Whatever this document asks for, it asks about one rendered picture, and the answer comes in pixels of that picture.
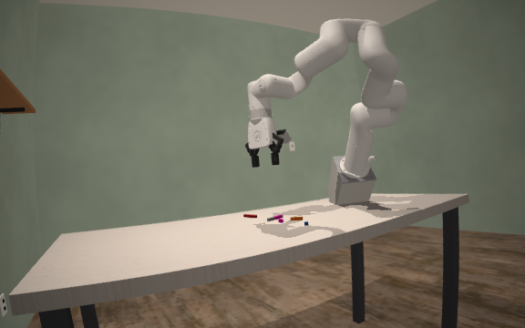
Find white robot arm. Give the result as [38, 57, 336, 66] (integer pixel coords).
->
[248, 19, 407, 179]

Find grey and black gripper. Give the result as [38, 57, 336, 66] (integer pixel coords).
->
[245, 117, 283, 168]

